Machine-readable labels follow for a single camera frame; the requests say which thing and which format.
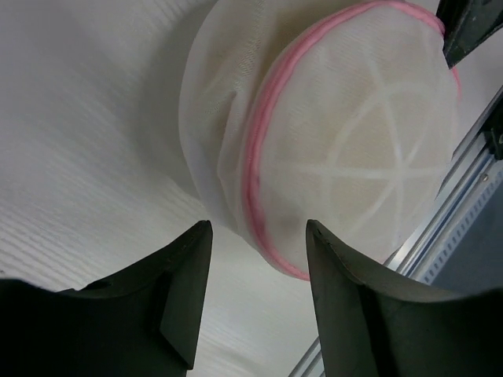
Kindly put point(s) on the slotted cable duct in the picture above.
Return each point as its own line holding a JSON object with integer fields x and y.
{"x": 460, "y": 223}

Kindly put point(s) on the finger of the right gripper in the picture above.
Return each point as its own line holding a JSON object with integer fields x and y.
{"x": 468, "y": 23}

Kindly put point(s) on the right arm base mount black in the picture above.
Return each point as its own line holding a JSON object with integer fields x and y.
{"x": 493, "y": 136}

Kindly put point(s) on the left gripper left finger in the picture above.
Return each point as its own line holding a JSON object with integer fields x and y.
{"x": 143, "y": 320}

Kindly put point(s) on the aluminium rail front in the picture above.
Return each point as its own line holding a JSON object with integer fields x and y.
{"x": 476, "y": 266}

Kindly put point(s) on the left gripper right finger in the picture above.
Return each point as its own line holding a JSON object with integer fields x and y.
{"x": 373, "y": 321}

